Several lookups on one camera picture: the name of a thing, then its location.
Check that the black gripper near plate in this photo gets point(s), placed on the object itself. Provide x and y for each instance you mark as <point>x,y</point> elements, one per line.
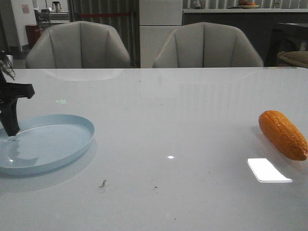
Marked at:
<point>9,94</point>

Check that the light blue round plate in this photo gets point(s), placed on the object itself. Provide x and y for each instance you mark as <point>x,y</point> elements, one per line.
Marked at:
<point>44,143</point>

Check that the orange toy corn cob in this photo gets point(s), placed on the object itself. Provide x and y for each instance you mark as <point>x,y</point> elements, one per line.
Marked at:
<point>284,135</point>

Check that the red bin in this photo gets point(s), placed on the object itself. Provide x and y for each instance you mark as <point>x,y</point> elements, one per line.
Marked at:
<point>33,34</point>

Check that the left beige upholstered chair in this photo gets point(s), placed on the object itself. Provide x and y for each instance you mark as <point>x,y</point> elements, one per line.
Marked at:
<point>76,45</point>

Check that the beige upholstered chair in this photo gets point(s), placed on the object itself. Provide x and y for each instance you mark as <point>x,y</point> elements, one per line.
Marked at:
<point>207,45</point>
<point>76,45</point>

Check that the white cabinet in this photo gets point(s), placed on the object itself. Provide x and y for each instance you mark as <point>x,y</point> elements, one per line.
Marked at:
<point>157,18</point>

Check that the right beige upholstered chair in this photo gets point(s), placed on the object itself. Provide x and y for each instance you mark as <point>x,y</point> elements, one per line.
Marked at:
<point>207,45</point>

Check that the fruit bowl on counter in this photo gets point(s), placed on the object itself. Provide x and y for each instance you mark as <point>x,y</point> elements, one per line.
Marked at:
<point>245,4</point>

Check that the grey counter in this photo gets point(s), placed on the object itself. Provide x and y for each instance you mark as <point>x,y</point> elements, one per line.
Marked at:
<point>256,23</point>

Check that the tan cushion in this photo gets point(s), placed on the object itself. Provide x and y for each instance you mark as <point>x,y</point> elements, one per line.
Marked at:
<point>294,58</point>

